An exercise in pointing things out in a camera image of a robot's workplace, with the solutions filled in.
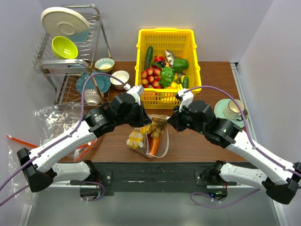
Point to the yellow plastic basket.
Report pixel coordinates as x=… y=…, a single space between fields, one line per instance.
x=181 y=43

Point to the clear white-dotted zip bag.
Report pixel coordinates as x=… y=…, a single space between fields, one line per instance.
x=163 y=145

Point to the small green cucumber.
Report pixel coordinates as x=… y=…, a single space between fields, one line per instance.
x=185 y=82

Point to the metal dish rack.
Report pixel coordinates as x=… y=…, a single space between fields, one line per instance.
x=62 y=74

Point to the brown longan bunch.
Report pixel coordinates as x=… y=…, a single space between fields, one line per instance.
x=157 y=127

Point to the orange papaya slice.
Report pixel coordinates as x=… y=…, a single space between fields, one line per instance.
x=153 y=144

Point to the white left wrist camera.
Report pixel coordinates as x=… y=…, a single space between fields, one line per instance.
x=135 y=91

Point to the crumpled clear plastic bag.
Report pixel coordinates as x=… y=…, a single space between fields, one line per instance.
x=56 y=119

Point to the large cream blue plate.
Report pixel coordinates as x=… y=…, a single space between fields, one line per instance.
x=61 y=21

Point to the yellow bell pepper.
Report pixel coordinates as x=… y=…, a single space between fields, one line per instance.
x=135 y=140

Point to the lime green bowl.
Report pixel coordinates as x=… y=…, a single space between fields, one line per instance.
x=64 y=48

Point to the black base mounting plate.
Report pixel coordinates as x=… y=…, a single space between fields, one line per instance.
x=153 y=177

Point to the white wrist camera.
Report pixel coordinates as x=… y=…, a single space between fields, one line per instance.
x=185 y=97
x=135 y=91

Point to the orange-zipper clear bag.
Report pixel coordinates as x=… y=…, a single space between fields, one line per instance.
x=40 y=165

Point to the grey toy fish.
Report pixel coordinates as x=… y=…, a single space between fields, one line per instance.
x=170 y=57

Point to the green lettuce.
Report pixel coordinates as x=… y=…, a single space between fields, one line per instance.
x=167 y=77

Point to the patterned white bowl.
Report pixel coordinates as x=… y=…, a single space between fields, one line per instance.
x=91 y=97

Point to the green bell pepper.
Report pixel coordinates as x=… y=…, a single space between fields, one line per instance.
x=180 y=64

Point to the teal scalloped plate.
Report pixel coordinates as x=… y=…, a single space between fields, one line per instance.
x=103 y=82

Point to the red pomegranate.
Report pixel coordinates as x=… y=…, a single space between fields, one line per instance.
x=159 y=60

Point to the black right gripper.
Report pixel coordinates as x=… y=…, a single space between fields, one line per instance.
x=175 y=119

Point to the cream mug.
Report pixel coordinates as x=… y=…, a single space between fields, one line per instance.
x=232 y=111

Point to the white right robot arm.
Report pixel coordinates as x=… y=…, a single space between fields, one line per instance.
x=277 y=177

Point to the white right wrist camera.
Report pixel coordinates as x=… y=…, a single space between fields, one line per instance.
x=185 y=97

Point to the dark green cucumber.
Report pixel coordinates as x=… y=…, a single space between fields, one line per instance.
x=149 y=54

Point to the teal patterned small bowl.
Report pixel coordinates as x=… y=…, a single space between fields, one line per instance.
x=104 y=65

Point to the mint green saucer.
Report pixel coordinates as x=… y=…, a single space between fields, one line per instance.
x=219 y=112

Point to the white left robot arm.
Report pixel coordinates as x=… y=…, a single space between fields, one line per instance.
x=107 y=117

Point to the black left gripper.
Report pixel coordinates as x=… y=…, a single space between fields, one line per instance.
x=143 y=119

